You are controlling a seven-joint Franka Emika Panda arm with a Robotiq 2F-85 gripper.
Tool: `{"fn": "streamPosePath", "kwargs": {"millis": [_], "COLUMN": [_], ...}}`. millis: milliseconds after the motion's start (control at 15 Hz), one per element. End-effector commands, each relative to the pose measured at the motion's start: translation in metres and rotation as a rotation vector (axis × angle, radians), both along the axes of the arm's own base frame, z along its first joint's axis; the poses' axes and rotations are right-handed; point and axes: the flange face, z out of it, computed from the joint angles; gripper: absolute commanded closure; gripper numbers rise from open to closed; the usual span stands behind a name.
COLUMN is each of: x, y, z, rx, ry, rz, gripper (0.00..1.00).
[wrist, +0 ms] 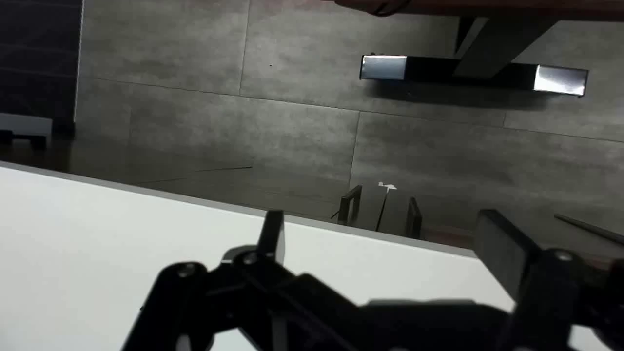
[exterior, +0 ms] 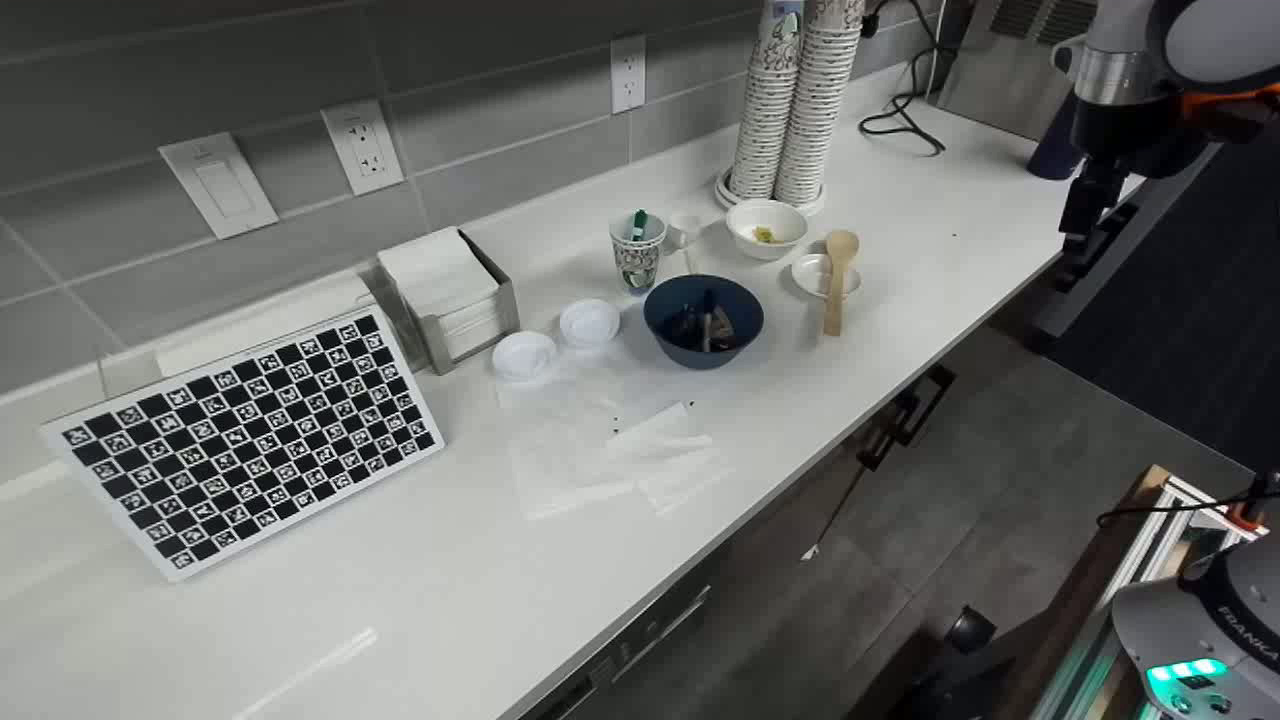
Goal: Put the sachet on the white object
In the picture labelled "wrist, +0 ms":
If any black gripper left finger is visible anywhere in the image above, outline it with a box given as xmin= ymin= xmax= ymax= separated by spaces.
xmin=123 ymin=210 xmax=364 ymax=351

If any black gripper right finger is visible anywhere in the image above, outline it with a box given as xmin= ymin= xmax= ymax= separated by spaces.
xmin=474 ymin=208 xmax=624 ymax=351

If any black metal table base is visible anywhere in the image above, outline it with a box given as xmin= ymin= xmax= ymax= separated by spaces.
xmin=358 ymin=15 xmax=589 ymax=97

